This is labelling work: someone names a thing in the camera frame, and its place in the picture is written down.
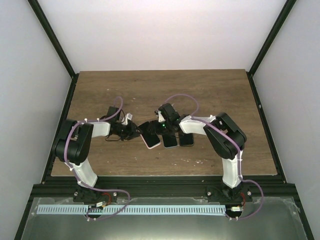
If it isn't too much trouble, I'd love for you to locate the pink phone case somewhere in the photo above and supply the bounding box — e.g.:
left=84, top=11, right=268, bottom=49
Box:
left=137, top=120, right=162, bottom=150

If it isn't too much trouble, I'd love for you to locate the blue-edged dark phone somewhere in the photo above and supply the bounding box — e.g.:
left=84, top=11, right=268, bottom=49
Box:
left=138, top=121, right=161, bottom=148
left=162, top=134, right=178, bottom=149

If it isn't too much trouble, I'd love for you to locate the silver phone black screen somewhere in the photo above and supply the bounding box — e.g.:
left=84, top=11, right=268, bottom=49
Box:
left=179, top=132, right=195, bottom=146

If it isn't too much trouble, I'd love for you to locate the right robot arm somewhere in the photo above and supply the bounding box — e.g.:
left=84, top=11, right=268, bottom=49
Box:
left=143, top=103, right=247, bottom=202

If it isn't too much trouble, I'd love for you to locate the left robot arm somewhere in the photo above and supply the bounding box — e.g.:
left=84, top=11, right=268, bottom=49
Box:
left=52, top=106, right=142, bottom=202

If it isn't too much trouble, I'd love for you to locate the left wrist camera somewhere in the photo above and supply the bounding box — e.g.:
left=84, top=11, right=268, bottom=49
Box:
left=122, top=113, right=133, bottom=126

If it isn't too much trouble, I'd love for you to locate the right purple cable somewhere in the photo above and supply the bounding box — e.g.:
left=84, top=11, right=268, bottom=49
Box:
left=162, top=94, right=265, bottom=221

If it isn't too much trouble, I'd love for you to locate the purple cable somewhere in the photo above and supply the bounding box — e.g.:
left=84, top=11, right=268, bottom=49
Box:
left=162, top=94, right=265, bottom=221
left=64, top=96, right=131, bottom=222

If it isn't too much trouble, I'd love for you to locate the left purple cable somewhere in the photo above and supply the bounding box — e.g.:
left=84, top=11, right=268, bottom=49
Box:
left=64, top=96, right=131, bottom=222

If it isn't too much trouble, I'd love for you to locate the black aluminium frame rail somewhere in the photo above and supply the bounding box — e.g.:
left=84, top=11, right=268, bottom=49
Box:
left=30, top=175, right=298, bottom=198

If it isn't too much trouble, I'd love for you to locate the white slotted cable duct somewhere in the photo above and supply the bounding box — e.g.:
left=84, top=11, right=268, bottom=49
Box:
left=36, top=204, right=226, bottom=216

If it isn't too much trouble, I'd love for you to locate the left black frame post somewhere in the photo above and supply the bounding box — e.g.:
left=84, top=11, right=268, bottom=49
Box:
left=26, top=0, right=77, bottom=78

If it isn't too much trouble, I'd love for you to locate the black frame post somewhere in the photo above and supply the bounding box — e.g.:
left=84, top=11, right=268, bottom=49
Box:
left=248, top=0, right=298, bottom=76
left=26, top=0, right=77, bottom=78

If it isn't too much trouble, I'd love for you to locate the right black frame post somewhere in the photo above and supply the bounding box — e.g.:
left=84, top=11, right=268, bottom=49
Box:
left=248, top=0, right=298, bottom=76

